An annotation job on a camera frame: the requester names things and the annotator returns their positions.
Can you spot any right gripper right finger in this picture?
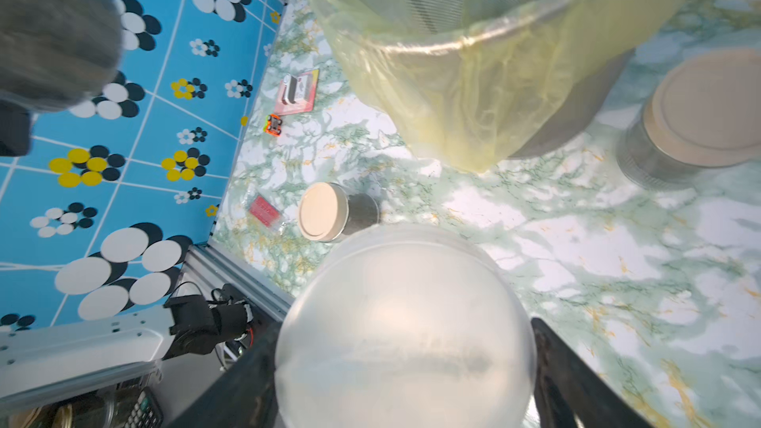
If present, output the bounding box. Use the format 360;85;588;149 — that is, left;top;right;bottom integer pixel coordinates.
531;318;651;428

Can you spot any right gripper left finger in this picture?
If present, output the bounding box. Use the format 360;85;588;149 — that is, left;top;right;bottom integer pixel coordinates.
170;323;281;428

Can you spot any clear plastic tea jar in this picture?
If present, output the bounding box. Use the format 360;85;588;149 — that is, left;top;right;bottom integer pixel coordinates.
1;0;122;112

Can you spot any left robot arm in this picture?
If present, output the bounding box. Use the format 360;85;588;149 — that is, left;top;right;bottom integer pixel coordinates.
1;285;254;412

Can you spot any black calculator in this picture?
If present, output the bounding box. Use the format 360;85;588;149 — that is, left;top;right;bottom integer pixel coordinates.
111;388;164;428

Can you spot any small red packet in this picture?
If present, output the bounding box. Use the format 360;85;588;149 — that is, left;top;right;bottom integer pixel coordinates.
247;193;281;229

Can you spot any jar with wooden lid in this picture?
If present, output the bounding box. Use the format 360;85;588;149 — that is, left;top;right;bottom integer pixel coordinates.
297;182;380;243
616;48;760;190

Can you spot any small orange toy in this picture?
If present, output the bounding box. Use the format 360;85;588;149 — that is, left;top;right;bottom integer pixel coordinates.
264;114;283;137

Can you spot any pink card package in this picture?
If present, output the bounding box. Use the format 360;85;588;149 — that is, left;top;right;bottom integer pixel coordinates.
273;69;319;117

